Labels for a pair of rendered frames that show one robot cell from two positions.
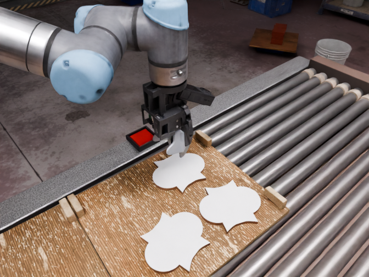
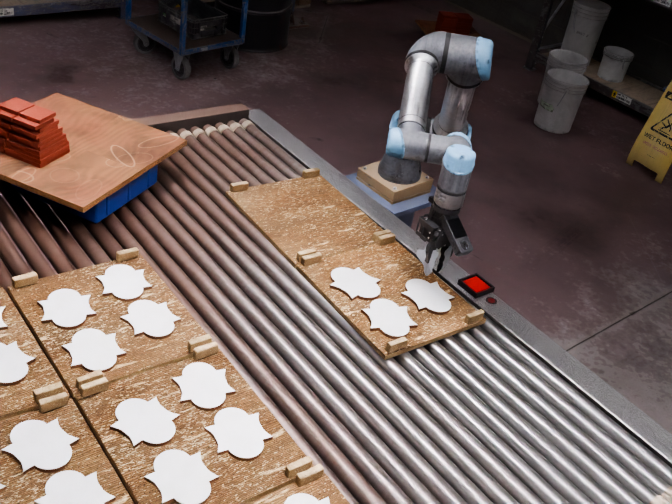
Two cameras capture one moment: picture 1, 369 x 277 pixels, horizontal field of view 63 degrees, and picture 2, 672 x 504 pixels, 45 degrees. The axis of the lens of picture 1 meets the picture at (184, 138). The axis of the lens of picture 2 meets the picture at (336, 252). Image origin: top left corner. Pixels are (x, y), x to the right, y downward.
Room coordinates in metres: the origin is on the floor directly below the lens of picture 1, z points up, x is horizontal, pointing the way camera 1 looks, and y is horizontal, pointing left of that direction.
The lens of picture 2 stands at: (0.16, -1.77, 2.24)
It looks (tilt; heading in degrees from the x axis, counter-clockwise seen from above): 34 degrees down; 87
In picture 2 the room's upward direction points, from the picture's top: 11 degrees clockwise
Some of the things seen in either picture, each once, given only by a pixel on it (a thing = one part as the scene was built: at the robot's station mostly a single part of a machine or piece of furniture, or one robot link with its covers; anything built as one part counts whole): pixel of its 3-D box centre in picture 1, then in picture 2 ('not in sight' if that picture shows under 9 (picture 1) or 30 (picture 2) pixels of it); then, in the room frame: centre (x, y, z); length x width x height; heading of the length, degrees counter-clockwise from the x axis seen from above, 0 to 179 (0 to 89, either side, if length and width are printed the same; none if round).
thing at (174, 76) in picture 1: (169, 70); (448, 197); (0.52, 0.03, 1.25); 0.08 x 0.08 x 0.05
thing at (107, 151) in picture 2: not in sight; (68, 146); (-0.55, 0.36, 1.03); 0.50 x 0.50 x 0.02; 69
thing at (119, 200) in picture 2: not in sight; (86, 171); (-0.49, 0.33, 0.97); 0.31 x 0.31 x 0.10; 69
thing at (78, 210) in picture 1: (76, 205); (386, 239); (0.42, 0.25, 0.95); 0.06 x 0.02 x 0.03; 37
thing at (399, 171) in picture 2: not in sight; (401, 160); (0.47, 0.73, 0.97); 0.15 x 0.15 x 0.10
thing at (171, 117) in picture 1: (167, 105); (440, 222); (0.52, 0.04, 1.17); 0.09 x 0.08 x 0.12; 127
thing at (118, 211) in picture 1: (177, 206); (389, 293); (0.43, 0.02, 0.93); 0.41 x 0.35 x 0.02; 127
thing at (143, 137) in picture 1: (143, 138); (475, 285); (0.69, 0.13, 0.92); 0.06 x 0.06 x 0.01; 39
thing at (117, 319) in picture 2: not in sight; (110, 313); (-0.25, -0.26, 0.94); 0.41 x 0.35 x 0.04; 129
